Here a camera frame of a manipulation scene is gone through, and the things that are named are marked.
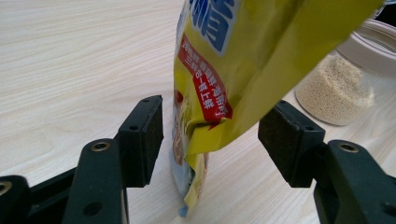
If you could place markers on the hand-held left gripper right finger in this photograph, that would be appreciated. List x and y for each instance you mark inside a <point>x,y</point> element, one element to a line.
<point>292,146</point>

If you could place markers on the yellow seasoning pouch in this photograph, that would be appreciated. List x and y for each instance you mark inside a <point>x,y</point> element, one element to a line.
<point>249,62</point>

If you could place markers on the clear glass jar with lid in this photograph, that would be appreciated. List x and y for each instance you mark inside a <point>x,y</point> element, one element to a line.
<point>367,56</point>

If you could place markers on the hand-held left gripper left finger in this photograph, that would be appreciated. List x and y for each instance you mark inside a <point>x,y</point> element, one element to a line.
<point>137,149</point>

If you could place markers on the pale seasoning granules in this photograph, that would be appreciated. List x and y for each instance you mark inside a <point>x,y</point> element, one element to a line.
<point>336,90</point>

